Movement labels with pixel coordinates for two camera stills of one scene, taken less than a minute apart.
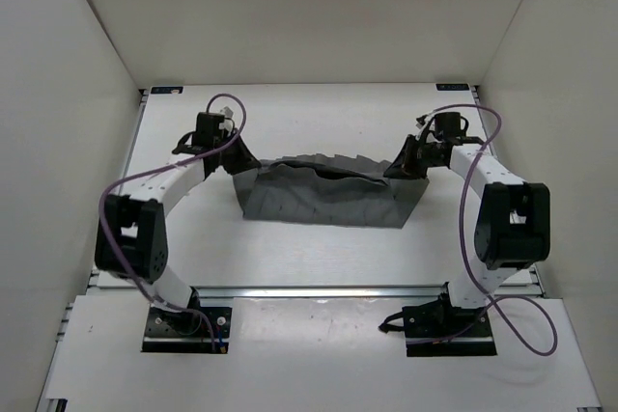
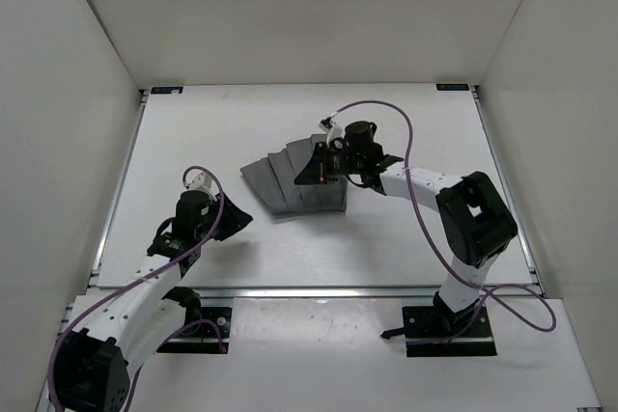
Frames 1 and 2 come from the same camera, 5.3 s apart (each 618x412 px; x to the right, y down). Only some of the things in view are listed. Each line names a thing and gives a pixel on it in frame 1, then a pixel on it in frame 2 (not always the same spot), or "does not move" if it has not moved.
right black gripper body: [429, 154] to [342, 164]
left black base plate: [173, 332] does not move
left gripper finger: [237, 157] to [233, 220]
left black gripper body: [222, 138] to [206, 224]
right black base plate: [437, 329] does not move
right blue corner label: [452, 87] does not move
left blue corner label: [166, 90] does not move
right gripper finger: [408, 162] to [317, 171]
